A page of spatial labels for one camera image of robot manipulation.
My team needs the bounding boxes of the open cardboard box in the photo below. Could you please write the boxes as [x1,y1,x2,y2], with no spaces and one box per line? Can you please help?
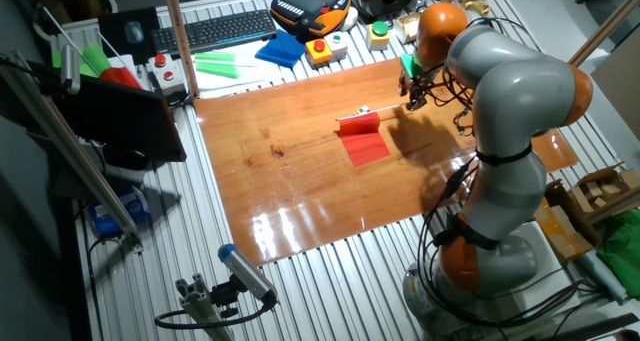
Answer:
[569,163,640,217]

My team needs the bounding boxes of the yellow box green button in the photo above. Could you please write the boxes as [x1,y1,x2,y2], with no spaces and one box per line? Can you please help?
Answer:
[366,20,392,51]

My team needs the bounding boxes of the black metal bar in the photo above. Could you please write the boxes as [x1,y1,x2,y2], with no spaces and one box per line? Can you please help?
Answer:
[539,313,639,341]

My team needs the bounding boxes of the white box green button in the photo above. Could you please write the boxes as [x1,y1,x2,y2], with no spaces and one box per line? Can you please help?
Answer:
[323,30,349,62]

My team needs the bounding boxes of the blue packet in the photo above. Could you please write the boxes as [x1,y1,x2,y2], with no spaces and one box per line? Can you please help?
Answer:
[88,184,151,238]

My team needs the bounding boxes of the blue flag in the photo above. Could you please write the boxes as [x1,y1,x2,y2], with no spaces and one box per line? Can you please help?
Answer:
[254,29,306,70]

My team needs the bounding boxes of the black orange teach pendant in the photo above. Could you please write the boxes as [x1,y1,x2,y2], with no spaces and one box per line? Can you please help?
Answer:
[269,0,352,40]

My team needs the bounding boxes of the green paper flag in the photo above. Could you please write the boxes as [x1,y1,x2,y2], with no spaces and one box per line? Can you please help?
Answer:
[194,61,242,80]
[193,52,237,64]

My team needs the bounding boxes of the green red folded flag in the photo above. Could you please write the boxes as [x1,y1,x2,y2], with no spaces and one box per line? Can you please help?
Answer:
[79,41,144,90]

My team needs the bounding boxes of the black keyboard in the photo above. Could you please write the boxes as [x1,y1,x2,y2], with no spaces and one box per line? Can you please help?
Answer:
[149,9,278,56]

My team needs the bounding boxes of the grey computer mouse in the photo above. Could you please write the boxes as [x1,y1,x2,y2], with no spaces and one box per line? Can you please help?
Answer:
[123,20,145,45]

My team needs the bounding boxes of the gold foil packet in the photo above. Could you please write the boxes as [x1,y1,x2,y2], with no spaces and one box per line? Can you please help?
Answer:
[457,0,492,17]

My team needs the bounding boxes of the cream cardboard box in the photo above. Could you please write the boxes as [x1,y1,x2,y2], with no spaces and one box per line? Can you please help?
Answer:
[394,11,424,45]

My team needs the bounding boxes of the black camera cable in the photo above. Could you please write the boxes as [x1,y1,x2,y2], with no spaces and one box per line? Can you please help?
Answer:
[153,300,274,331]

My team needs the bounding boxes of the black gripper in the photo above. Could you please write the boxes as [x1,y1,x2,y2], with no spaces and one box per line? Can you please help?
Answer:
[398,69,432,112]

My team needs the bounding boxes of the wooden post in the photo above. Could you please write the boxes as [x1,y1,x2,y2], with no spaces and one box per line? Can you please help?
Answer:
[160,0,200,98]
[567,0,640,70]

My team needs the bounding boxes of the black monitor panel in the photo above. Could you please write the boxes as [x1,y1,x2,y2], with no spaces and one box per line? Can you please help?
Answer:
[29,60,187,163]

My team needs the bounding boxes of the white plastic tube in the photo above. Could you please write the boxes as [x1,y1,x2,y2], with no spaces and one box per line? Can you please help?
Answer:
[579,250,629,305]

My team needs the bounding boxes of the grey box two red buttons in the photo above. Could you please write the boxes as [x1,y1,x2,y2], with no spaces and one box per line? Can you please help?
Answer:
[147,53,187,97]

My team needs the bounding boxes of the green cloth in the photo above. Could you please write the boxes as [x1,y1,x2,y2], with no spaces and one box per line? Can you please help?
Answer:
[596,215,640,300]

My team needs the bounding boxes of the black mouse pad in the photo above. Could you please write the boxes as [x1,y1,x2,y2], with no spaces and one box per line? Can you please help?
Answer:
[97,6,162,65]

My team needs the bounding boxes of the green flange adapter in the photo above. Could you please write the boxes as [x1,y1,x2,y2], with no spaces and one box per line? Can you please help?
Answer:
[399,52,426,80]

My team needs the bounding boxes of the yellow taped cardboard box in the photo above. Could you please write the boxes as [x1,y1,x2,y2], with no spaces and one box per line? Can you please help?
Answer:
[534,203,596,261]

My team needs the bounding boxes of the orange box red button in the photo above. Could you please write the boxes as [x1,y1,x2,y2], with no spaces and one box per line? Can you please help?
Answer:
[304,38,334,67]

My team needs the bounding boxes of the white paper sheet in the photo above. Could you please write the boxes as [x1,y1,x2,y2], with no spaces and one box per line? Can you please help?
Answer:
[192,39,301,100]

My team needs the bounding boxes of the long aluminium bar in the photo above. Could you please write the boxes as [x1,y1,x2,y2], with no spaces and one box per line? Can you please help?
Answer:
[0,50,144,252]

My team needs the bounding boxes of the glossy wooden board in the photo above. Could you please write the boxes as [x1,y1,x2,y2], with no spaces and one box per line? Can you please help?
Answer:
[193,55,580,267]

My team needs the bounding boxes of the red paper flag white stick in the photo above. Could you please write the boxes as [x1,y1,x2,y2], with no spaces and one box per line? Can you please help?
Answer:
[335,102,411,168]

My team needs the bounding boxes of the light green flag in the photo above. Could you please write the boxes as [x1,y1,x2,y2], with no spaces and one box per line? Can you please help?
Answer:
[51,48,99,80]

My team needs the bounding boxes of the silver camera blue end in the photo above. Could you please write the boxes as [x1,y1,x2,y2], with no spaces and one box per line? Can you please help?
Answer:
[217,243,279,307]

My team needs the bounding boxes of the aluminium profile stub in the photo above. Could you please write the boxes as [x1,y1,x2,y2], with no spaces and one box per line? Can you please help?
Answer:
[174,273,236,341]

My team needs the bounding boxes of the white oval object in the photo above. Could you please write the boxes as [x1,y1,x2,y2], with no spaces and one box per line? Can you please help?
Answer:
[342,5,359,32]

